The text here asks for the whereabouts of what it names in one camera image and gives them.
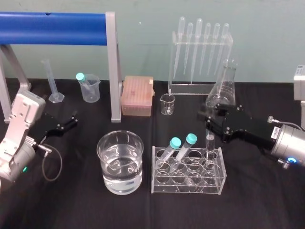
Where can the clear plastic beaker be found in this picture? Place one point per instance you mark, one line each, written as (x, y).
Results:
(91, 93)

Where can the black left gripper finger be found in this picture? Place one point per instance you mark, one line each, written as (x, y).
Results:
(69, 127)
(70, 118)

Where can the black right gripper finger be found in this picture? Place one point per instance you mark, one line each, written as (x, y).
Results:
(209, 111)
(218, 128)

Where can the brown pipette tip box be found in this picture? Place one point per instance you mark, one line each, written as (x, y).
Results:
(137, 95)

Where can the grey metal stand support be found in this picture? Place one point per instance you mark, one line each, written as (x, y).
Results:
(20, 76)
(114, 71)

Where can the teal capped centrifuge tube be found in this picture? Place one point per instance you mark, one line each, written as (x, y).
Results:
(191, 138)
(80, 76)
(175, 142)

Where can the clear plastic graduated cylinder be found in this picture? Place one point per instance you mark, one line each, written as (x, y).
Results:
(53, 83)

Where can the clear glass test tube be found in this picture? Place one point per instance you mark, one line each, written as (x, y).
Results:
(210, 148)

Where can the clear acrylic test tube rack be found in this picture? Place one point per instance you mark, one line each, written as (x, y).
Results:
(188, 183)

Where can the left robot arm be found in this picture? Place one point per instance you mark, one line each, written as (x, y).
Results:
(21, 114)

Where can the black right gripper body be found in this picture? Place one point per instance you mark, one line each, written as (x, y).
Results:
(245, 126)

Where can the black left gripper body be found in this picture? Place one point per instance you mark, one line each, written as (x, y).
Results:
(51, 124)

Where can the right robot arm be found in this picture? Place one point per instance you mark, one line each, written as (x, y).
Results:
(288, 140)

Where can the large glass beaker with water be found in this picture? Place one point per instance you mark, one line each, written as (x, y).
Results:
(120, 167)

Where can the clear acrylic pipette rack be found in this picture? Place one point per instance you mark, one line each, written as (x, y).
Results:
(202, 88)

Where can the black table cloth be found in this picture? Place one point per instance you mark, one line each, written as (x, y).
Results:
(78, 210)

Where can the small glass beaker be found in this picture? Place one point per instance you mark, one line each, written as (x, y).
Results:
(167, 106)

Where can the blue plastic tube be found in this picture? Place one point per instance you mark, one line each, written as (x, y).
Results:
(52, 28)

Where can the glass conical flask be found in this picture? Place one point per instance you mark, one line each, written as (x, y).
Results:
(225, 86)

